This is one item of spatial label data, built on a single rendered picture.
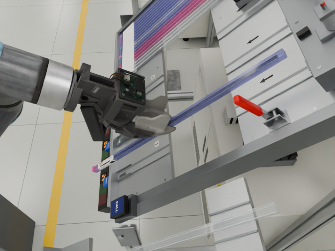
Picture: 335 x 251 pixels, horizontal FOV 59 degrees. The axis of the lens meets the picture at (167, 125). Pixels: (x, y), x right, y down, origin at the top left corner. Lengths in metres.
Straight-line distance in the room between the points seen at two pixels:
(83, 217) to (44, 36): 1.44
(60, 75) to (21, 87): 0.06
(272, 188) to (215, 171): 0.39
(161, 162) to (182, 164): 0.94
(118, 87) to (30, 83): 0.13
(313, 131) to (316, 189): 0.49
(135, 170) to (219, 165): 0.27
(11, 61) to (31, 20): 2.20
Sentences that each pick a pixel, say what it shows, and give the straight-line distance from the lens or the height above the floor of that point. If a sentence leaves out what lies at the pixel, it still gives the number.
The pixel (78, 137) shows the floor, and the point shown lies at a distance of 1.77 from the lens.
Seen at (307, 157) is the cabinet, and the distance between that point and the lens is 1.03.
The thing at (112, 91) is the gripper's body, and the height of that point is 1.08.
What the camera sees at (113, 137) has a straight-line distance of 0.84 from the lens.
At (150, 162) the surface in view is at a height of 0.81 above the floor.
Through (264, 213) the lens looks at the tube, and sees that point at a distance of 0.43.
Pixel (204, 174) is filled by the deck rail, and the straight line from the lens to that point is 0.57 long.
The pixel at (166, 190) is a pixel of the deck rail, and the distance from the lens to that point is 0.63.
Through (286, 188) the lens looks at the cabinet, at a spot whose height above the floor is 0.62.
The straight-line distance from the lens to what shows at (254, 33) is 0.67.
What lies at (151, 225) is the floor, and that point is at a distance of 1.49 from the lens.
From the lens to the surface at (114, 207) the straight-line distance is 0.69.
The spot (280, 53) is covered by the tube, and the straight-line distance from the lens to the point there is 0.49.
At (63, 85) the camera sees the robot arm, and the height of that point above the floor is 1.10.
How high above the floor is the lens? 1.44
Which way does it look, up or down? 56 degrees down
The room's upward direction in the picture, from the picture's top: straight up
